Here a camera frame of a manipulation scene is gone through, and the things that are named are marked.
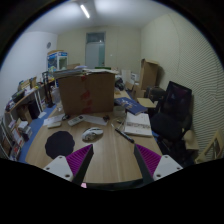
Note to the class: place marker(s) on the ceiling tube light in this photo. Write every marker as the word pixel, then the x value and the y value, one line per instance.
pixel 85 11

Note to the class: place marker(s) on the tall cardboard box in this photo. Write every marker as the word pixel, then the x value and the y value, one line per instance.
pixel 148 73

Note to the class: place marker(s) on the small white flat device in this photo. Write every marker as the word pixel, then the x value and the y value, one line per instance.
pixel 54 125

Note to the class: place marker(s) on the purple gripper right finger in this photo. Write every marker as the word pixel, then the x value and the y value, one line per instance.
pixel 153 166

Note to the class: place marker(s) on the white computer mouse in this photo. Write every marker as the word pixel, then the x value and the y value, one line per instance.
pixel 91 133

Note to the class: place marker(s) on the wooden wall shelf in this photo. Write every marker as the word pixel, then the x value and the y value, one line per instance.
pixel 19 113

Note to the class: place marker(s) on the blue book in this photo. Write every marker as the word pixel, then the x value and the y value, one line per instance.
pixel 130 105

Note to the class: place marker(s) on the black pen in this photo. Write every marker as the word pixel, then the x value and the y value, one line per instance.
pixel 124 135

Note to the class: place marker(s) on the large cardboard box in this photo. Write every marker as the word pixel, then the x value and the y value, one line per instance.
pixel 85 94

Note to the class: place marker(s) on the white open notebook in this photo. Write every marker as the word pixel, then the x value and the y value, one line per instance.
pixel 138 125

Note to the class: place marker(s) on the black round mouse pad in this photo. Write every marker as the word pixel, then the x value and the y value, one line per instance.
pixel 59 143

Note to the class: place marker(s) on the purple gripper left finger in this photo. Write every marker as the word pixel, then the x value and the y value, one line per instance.
pixel 72 167

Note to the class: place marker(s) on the black office chair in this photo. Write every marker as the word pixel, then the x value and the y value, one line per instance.
pixel 173 119

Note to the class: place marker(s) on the paper stack on box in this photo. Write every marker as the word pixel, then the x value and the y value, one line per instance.
pixel 81 70

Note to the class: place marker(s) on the wooden chair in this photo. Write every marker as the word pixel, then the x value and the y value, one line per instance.
pixel 214 149

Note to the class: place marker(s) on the grey door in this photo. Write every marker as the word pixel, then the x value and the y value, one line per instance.
pixel 95 50

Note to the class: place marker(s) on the white paper sheet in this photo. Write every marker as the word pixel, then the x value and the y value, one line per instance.
pixel 95 120

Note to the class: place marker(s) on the white remote control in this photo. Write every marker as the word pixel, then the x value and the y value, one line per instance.
pixel 76 120

